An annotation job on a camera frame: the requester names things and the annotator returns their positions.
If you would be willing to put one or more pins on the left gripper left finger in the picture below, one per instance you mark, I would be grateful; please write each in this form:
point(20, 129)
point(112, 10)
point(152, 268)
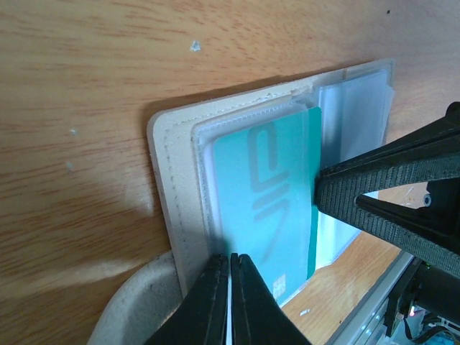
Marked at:
point(201, 317)

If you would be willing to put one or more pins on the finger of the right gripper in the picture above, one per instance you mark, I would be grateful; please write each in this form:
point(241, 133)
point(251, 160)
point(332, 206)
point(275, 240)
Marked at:
point(405, 193)

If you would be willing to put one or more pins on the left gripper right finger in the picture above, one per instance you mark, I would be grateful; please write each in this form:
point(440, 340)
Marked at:
point(256, 318)

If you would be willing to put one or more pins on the beige card holder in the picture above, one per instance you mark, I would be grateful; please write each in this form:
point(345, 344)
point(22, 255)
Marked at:
point(355, 103)

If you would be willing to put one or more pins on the aluminium rail frame front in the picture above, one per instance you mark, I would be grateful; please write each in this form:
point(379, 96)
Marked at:
point(364, 325)

